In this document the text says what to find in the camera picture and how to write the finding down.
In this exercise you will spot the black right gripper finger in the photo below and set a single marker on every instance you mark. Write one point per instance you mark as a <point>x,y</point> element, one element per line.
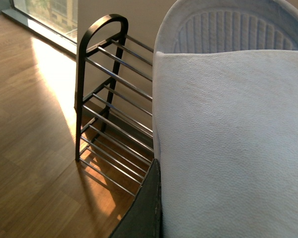
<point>143,219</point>

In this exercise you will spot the light blue slide slipper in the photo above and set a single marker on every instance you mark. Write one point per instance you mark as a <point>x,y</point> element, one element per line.
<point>225,119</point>

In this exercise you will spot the black metal shoe rack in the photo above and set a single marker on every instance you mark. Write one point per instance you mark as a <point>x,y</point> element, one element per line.
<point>113,100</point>

